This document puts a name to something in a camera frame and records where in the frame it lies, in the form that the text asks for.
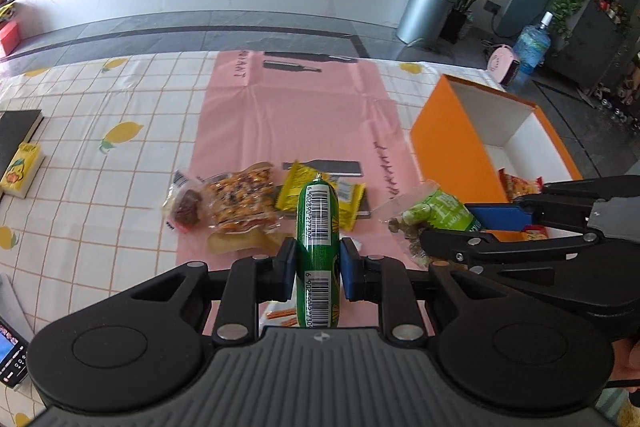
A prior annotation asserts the orange cardboard box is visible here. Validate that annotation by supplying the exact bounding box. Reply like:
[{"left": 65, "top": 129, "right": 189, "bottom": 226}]
[{"left": 409, "top": 74, "right": 584, "bottom": 243}]

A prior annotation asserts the yellow tissue pack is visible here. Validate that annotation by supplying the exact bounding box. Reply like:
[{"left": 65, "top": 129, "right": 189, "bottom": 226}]
[{"left": 0, "top": 142, "right": 43, "bottom": 198}]

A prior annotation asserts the black book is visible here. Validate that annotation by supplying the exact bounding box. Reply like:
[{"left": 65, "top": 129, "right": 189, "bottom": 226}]
[{"left": 0, "top": 109, "right": 43, "bottom": 178}]

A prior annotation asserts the silver trash can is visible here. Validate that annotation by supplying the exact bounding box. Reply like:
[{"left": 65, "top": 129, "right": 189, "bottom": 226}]
[{"left": 396, "top": 0, "right": 456, "bottom": 44}]

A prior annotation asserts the green nut packet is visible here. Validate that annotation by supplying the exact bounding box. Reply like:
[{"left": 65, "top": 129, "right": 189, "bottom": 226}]
[{"left": 371, "top": 180, "right": 484, "bottom": 269}]

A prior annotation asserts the brown cake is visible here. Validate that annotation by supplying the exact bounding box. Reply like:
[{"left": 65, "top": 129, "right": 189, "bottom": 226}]
[{"left": 162, "top": 170, "right": 205, "bottom": 233}]

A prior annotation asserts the pink small heater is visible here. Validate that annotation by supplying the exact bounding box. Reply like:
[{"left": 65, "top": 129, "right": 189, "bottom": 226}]
[{"left": 486, "top": 44, "right": 520, "bottom": 87}]

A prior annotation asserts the red snack bag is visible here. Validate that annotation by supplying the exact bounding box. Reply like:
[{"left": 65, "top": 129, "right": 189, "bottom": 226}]
[{"left": 521, "top": 225, "right": 549, "bottom": 241}]

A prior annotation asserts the smartphone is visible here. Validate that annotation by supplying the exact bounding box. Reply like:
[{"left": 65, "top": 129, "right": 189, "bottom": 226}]
[{"left": 0, "top": 320, "right": 28, "bottom": 389}]

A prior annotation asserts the dark cabinet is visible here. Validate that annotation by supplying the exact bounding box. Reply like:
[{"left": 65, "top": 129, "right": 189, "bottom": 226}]
[{"left": 544, "top": 0, "right": 632, "bottom": 93}]

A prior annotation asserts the blue water jug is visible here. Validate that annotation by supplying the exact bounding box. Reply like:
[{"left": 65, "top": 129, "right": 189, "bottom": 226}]
[{"left": 513, "top": 12, "right": 553, "bottom": 76}]

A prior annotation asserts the mixed nut brittle pack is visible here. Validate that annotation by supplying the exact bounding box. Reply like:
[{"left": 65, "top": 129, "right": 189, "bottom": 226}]
[{"left": 200, "top": 161, "right": 286, "bottom": 255}]

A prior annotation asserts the yellow snack packet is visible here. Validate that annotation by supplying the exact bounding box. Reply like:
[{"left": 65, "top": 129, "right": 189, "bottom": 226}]
[{"left": 276, "top": 161, "right": 366, "bottom": 232}]

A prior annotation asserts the green sausage stick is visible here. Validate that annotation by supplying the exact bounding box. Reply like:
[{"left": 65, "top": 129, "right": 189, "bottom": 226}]
[{"left": 296, "top": 176, "right": 340, "bottom": 329}]

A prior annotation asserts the lemon pattern tablecloth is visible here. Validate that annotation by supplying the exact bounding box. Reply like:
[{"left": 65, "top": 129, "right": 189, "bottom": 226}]
[{"left": 0, "top": 50, "right": 507, "bottom": 427}]

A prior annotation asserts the pink plastic mat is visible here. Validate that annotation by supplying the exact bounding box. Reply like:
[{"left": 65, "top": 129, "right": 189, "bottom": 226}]
[{"left": 174, "top": 50, "right": 436, "bottom": 338}]

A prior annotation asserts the Mimi shrimp stick bag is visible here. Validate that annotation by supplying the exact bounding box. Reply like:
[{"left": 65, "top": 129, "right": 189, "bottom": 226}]
[{"left": 498, "top": 168, "right": 544, "bottom": 202}]

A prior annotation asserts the white pretzel stick box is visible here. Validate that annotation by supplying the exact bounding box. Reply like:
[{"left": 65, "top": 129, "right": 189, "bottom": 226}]
[{"left": 258, "top": 300, "right": 298, "bottom": 329}]

